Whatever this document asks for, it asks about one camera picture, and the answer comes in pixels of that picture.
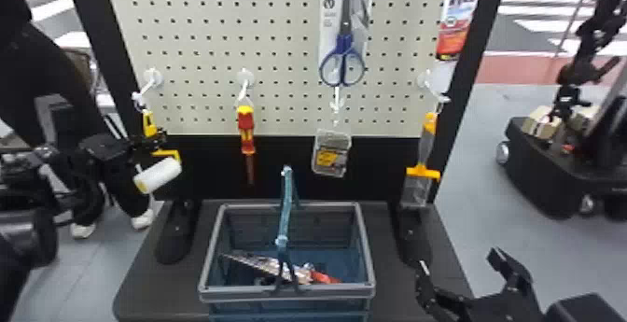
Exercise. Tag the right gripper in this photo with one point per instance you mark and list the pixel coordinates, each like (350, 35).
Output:
(490, 309)

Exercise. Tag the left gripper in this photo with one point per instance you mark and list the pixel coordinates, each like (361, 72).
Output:
(105, 151)

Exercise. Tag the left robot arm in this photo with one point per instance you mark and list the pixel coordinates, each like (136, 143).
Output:
(24, 238)

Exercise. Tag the red yellow screwdriver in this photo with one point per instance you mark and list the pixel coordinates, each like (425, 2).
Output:
(246, 128)

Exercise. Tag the white pegboard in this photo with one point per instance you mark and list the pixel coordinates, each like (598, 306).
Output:
(206, 44)

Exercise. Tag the yellow scraper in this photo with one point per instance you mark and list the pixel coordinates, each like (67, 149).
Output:
(422, 172)

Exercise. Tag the person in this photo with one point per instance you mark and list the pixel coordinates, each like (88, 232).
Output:
(39, 79)

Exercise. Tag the orange tool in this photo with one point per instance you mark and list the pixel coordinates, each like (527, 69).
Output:
(324, 278)

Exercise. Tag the silver tool packet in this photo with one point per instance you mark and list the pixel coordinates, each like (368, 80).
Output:
(254, 264)

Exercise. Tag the blue basket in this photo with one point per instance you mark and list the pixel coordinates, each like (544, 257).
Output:
(289, 292)

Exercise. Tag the clear packet of bits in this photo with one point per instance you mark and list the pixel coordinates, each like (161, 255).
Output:
(331, 155)

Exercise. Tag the blue scissors on card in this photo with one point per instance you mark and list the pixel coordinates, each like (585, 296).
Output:
(343, 64)

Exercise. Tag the red glue packet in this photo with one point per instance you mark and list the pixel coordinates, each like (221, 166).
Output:
(458, 15)

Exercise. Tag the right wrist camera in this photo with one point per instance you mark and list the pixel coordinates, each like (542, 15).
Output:
(585, 309)

